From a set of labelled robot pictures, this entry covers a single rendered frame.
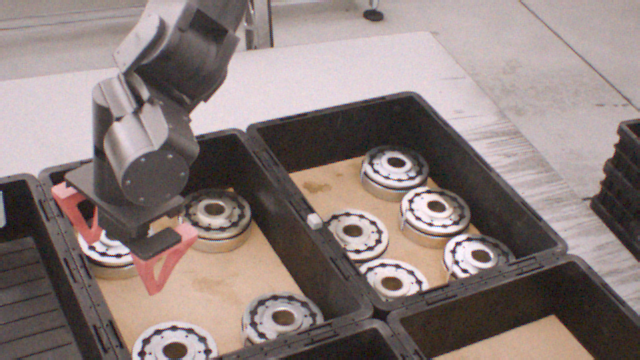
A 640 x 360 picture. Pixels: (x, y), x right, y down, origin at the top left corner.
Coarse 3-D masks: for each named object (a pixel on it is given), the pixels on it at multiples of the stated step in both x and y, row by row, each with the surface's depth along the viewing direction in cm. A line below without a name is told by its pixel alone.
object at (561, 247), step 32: (384, 96) 146; (416, 96) 147; (256, 128) 136; (448, 128) 141; (480, 160) 136; (512, 192) 131; (544, 224) 126; (544, 256) 121; (448, 288) 115; (384, 320) 112
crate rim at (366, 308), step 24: (48, 168) 124; (72, 168) 125; (264, 168) 130; (48, 192) 120; (288, 192) 126; (72, 240) 114; (312, 240) 119; (336, 264) 116; (96, 288) 108; (360, 288) 113; (360, 312) 110; (120, 336) 103; (288, 336) 106; (312, 336) 106
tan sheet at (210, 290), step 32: (160, 224) 133; (192, 256) 128; (224, 256) 129; (256, 256) 130; (128, 288) 123; (192, 288) 124; (224, 288) 124; (256, 288) 125; (288, 288) 126; (128, 320) 118; (160, 320) 119; (192, 320) 119; (224, 320) 120; (224, 352) 116
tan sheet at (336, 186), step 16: (352, 160) 149; (304, 176) 145; (320, 176) 145; (336, 176) 146; (352, 176) 146; (304, 192) 142; (320, 192) 142; (336, 192) 143; (352, 192) 143; (368, 192) 143; (320, 208) 139; (336, 208) 140; (352, 208) 140; (368, 208) 140; (384, 208) 141; (384, 224) 138; (400, 240) 136; (400, 256) 133; (416, 256) 133; (432, 256) 134; (432, 272) 131
